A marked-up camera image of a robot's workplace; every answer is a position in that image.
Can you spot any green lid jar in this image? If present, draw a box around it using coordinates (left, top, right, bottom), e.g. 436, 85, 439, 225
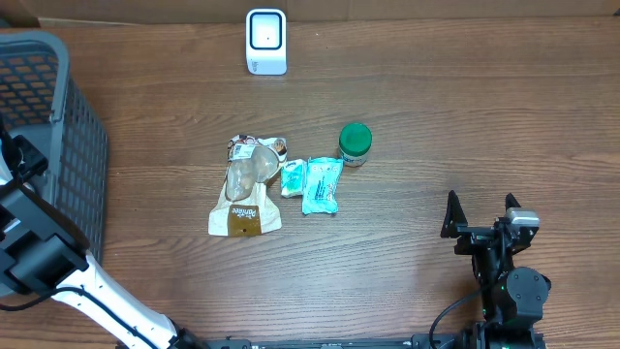
339, 123, 372, 167

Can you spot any teal wet wipes pack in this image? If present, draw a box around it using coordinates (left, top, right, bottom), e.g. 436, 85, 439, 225
301, 157, 344, 215

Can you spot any green tissue pack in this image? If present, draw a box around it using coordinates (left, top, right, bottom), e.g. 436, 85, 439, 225
281, 159, 307, 198

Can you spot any brown white snack bag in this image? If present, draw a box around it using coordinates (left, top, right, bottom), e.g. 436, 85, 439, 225
207, 135, 288, 238

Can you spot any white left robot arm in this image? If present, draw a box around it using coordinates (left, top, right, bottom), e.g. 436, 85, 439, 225
1, 131, 206, 348

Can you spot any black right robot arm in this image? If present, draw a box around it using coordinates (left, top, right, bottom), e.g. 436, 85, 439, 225
428, 191, 552, 349

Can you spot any white barcode scanner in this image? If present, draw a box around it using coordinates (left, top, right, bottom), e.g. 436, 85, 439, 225
245, 8, 288, 76

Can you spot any grey plastic basket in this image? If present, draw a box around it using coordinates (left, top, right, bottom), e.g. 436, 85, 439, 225
1, 32, 109, 261

